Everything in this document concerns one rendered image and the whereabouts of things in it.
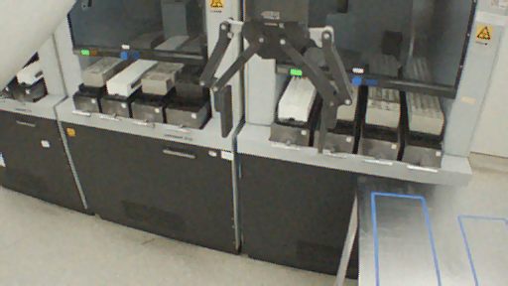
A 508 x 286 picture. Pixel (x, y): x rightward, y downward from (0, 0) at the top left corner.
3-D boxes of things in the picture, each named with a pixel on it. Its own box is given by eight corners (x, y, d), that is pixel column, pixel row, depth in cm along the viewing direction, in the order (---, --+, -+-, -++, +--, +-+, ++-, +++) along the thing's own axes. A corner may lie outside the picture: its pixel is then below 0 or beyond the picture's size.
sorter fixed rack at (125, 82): (145, 69, 175) (143, 56, 172) (163, 70, 173) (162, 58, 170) (108, 96, 151) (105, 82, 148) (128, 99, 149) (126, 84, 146)
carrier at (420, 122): (440, 132, 125) (444, 117, 122) (440, 135, 123) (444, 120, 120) (407, 126, 128) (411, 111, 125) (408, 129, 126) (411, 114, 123)
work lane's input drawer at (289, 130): (304, 69, 191) (305, 52, 186) (331, 71, 188) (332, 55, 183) (266, 148, 132) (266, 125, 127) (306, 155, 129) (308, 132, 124)
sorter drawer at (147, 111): (201, 58, 204) (200, 42, 199) (225, 60, 201) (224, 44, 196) (127, 125, 145) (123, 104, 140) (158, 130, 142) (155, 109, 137)
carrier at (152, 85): (170, 92, 149) (168, 78, 146) (168, 95, 147) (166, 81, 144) (144, 89, 152) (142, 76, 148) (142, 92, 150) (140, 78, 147)
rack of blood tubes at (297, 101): (295, 85, 159) (295, 71, 155) (318, 88, 156) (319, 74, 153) (277, 120, 135) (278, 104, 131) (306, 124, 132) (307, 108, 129)
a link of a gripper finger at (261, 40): (269, 41, 44) (261, 33, 44) (213, 97, 51) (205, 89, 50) (277, 32, 48) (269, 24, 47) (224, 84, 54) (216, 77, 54)
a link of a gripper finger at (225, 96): (223, 93, 51) (218, 93, 51) (226, 138, 54) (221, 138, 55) (231, 84, 53) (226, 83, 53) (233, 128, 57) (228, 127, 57)
